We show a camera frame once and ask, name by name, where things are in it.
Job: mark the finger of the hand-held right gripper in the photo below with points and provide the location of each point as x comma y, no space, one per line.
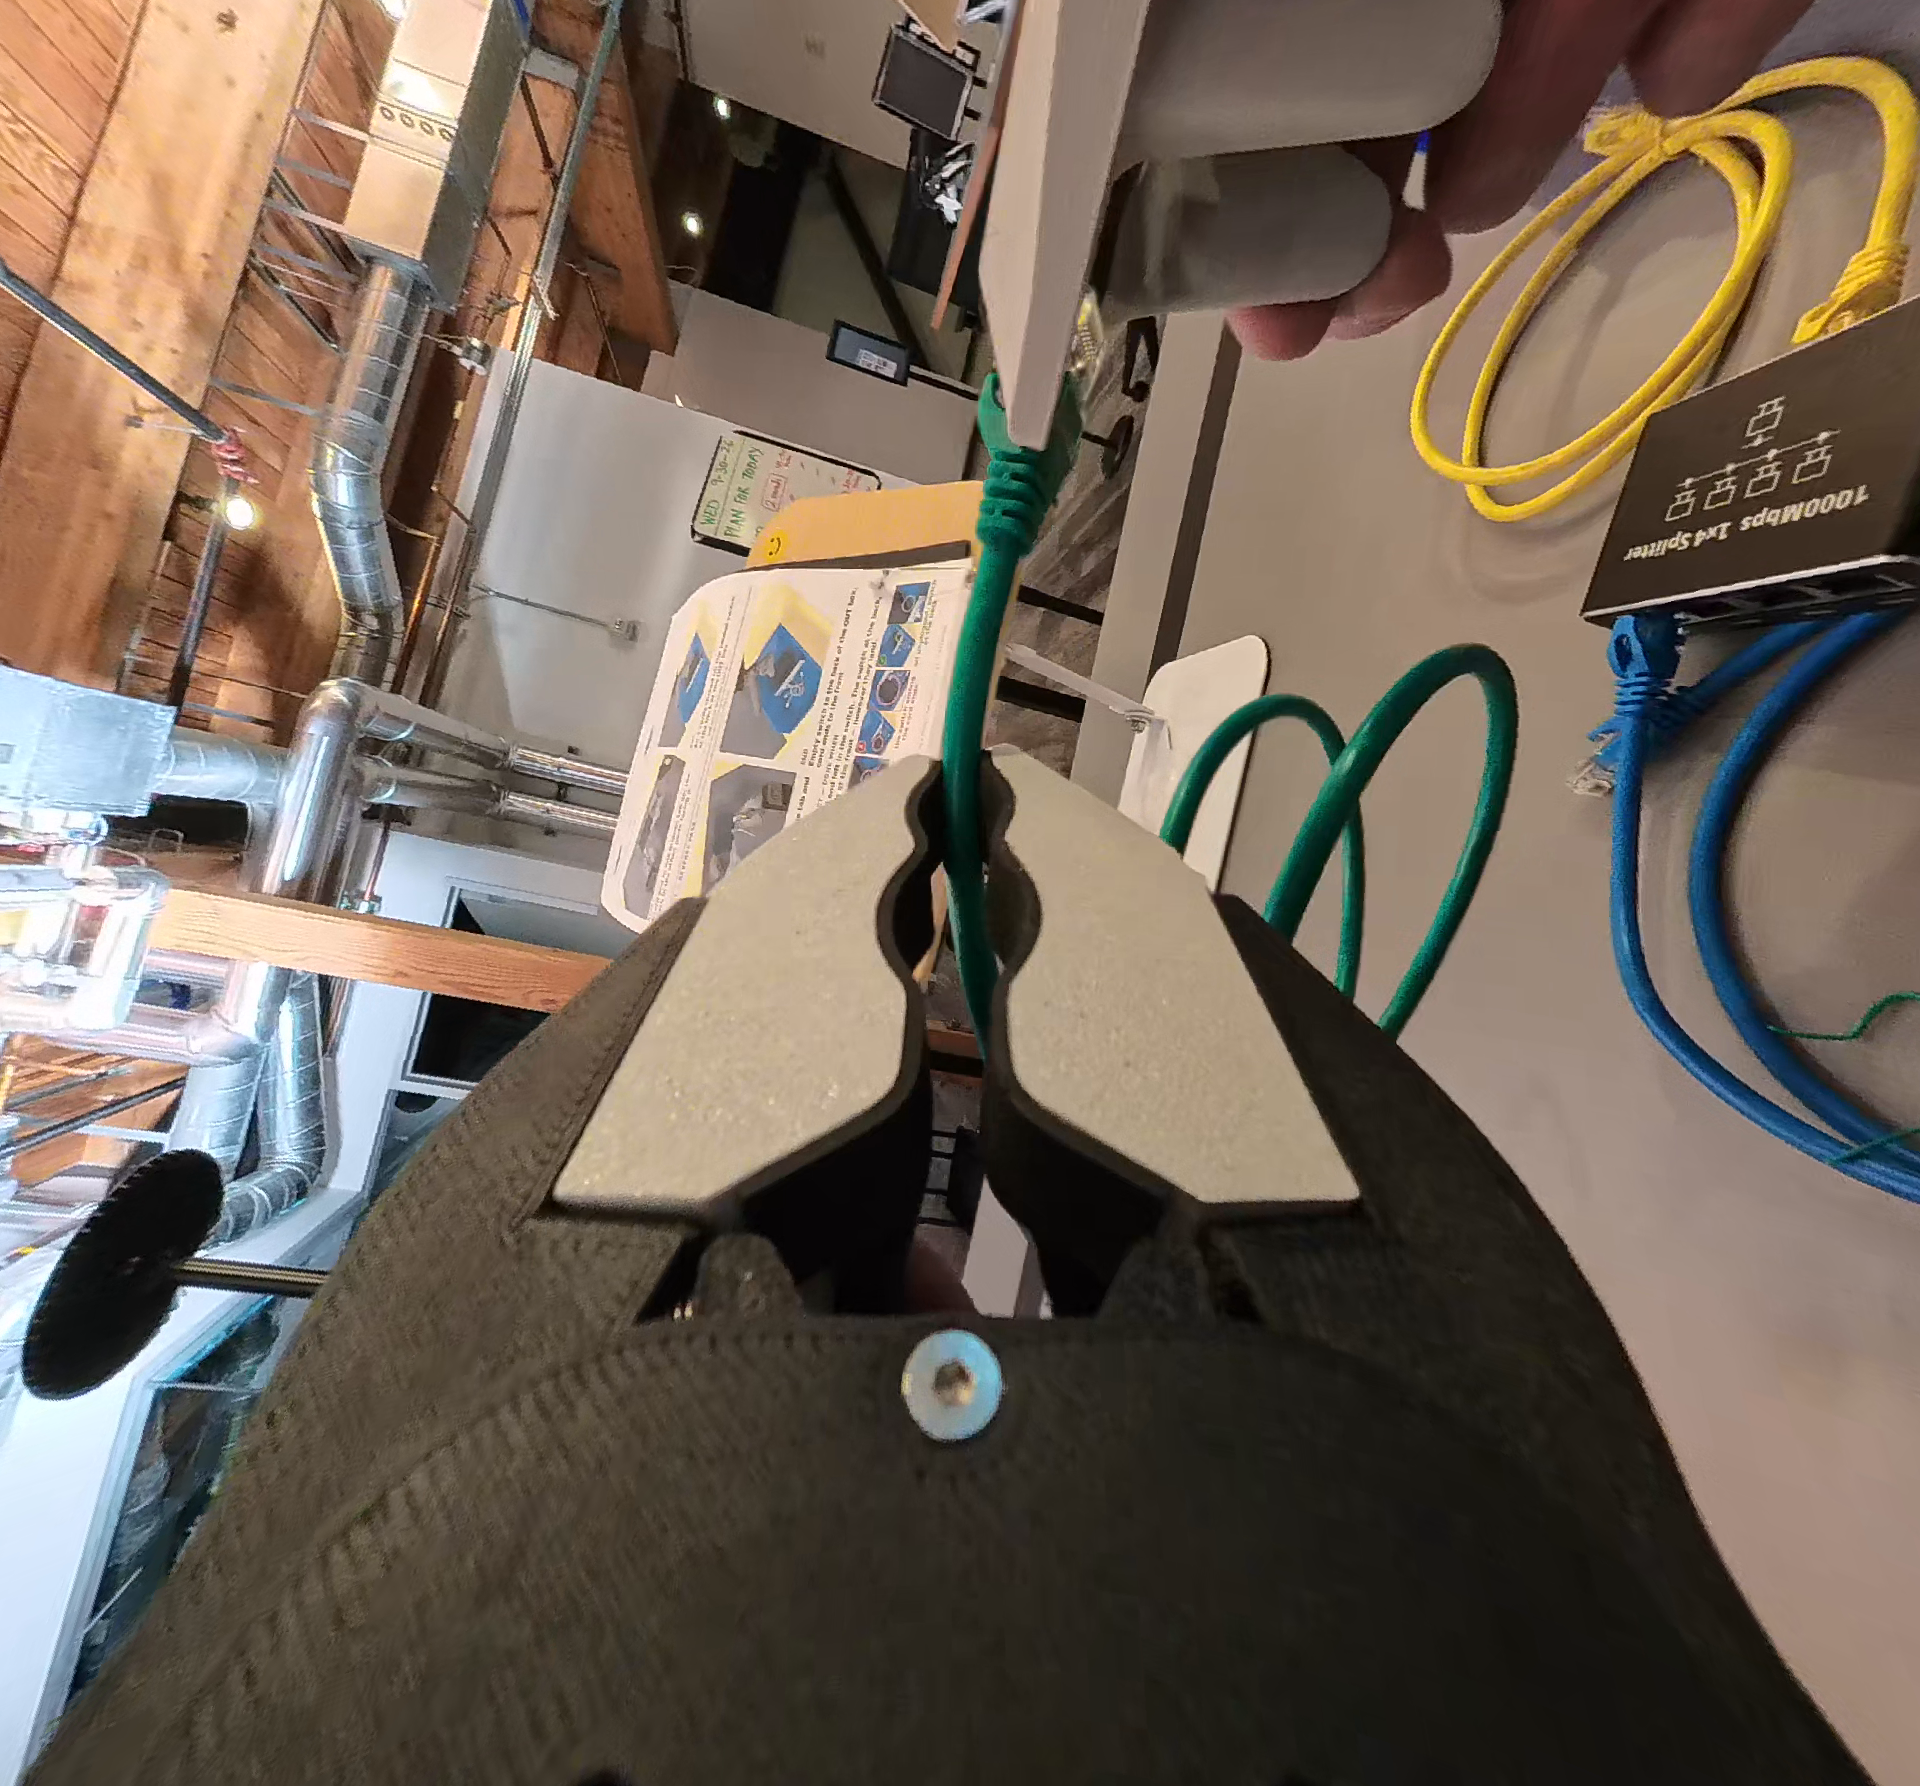
1064,167

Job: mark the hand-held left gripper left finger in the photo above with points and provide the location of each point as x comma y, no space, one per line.
750,1021

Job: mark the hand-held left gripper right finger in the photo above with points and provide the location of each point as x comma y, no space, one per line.
1155,1021

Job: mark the black network splitter box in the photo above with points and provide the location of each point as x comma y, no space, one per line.
1770,481

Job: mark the black framed tablet screen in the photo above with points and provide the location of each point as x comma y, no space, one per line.
922,83

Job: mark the black sign stand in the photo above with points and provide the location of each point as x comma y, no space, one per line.
870,356

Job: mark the laminated instruction sheet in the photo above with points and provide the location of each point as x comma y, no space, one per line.
778,737

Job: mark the clear acrylic stand white base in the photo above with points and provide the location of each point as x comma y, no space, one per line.
1200,737

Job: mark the yellow wooden board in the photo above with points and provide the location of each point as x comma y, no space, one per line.
856,525

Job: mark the white whiteboard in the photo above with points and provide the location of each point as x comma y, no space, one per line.
778,489

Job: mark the green twist tie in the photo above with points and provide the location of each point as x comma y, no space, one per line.
1808,1032

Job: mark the black round stand base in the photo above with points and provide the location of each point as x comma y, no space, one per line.
119,1269

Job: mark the silver ventilation duct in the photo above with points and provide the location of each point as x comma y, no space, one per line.
361,467

